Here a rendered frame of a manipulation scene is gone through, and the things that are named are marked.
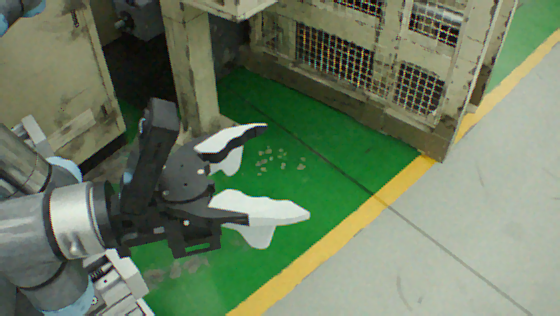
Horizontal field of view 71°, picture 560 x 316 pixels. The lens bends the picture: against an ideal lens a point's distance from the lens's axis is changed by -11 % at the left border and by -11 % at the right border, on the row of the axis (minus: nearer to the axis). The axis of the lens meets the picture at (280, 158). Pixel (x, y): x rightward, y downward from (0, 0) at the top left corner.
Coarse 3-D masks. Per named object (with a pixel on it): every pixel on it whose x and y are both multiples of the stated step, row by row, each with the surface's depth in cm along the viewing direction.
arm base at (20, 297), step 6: (18, 294) 62; (18, 300) 62; (24, 300) 63; (18, 306) 63; (24, 306) 63; (30, 306) 64; (18, 312) 63; (24, 312) 64; (30, 312) 64; (36, 312) 65
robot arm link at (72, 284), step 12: (72, 264) 47; (60, 276) 44; (72, 276) 47; (84, 276) 50; (24, 288) 43; (36, 288) 43; (48, 288) 44; (60, 288) 45; (72, 288) 47; (84, 288) 50; (36, 300) 45; (48, 300) 45; (60, 300) 46; (72, 300) 48; (84, 300) 50; (48, 312) 47; (60, 312) 47; (72, 312) 48; (84, 312) 51
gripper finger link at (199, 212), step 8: (200, 200) 41; (208, 200) 41; (176, 208) 40; (184, 208) 40; (192, 208) 40; (200, 208) 40; (208, 208) 40; (216, 208) 40; (176, 216) 41; (184, 216) 40; (192, 216) 40; (200, 216) 39; (208, 216) 39; (216, 216) 39; (224, 216) 39; (232, 216) 39; (240, 216) 39; (248, 216) 39; (200, 224) 40; (208, 224) 40; (216, 224) 40; (240, 224) 40; (248, 224) 40
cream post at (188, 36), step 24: (168, 0) 150; (168, 24) 159; (192, 24) 157; (168, 48) 169; (192, 48) 163; (192, 72) 170; (192, 96) 179; (216, 96) 190; (192, 120) 190; (216, 120) 198
